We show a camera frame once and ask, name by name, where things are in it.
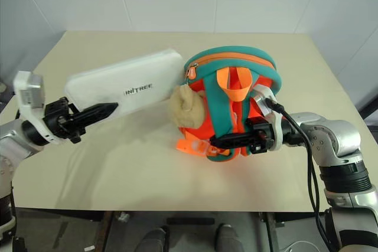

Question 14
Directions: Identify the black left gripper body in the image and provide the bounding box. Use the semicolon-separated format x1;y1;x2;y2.
43;97;87;144

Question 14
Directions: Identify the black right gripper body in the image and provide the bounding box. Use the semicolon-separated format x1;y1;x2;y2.
247;117;278;156

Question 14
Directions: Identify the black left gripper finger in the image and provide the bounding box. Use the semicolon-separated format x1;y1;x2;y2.
70;102;119;120
74;116;105;129

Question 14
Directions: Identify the orange and teal backpack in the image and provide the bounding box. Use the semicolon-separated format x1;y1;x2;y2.
176;45;284;163

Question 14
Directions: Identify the white box with black print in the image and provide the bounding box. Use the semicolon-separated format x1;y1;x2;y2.
64;47;184;120

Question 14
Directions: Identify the orange plastic tag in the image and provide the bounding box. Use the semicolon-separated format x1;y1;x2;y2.
176;138;212;157

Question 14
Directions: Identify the beige plush toy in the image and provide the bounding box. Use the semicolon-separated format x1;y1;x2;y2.
168;84;208;127

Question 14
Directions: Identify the black bar under table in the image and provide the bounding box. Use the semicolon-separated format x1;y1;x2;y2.
166;217;216;227

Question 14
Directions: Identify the dark rounded shape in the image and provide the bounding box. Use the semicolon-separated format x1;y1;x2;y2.
136;225;168;252
214;223;243;252

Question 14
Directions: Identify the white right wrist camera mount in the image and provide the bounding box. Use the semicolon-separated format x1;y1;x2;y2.
253;84;285;150

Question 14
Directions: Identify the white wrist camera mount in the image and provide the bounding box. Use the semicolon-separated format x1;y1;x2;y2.
13;70;56;146
253;84;285;150

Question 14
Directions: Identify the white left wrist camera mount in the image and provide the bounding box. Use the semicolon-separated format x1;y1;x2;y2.
13;70;56;146

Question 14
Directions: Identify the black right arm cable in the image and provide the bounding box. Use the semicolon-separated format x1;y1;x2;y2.
264;98;333;252

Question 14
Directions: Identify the thin white cable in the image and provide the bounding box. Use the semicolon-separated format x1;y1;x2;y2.
285;240;314;252

